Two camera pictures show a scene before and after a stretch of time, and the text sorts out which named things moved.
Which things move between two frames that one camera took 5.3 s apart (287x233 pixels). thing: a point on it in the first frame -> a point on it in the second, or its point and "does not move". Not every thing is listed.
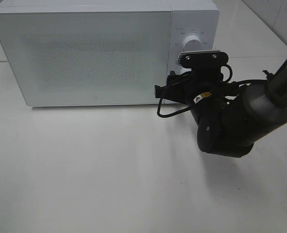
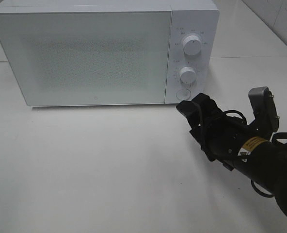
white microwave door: x=64 y=58 does not move
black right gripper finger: x=164 y=92 -> x=208 y=105
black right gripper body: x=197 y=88 -> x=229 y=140
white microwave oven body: x=66 y=53 does not move
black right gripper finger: x=172 y=78 -> x=192 y=111
